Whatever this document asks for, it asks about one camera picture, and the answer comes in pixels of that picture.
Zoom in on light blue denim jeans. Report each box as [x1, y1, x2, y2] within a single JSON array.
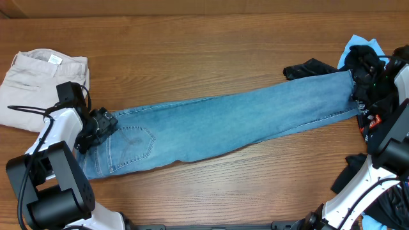
[[76, 71, 359, 180]]

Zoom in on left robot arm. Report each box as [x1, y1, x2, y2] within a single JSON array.
[[6, 82, 132, 229]]

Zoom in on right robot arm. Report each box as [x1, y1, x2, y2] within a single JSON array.
[[292, 45, 408, 229]]

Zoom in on black printed t-shirt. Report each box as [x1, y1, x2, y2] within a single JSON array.
[[283, 45, 408, 142]]

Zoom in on light blue cloth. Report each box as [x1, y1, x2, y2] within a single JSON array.
[[337, 34, 385, 69]]

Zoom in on folded beige trousers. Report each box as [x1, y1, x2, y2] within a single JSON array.
[[1, 49, 90, 132]]

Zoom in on black garment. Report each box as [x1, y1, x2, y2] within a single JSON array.
[[330, 153, 409, 230]]

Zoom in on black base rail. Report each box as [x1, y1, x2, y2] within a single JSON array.
[[125, 219, 304, 230]]

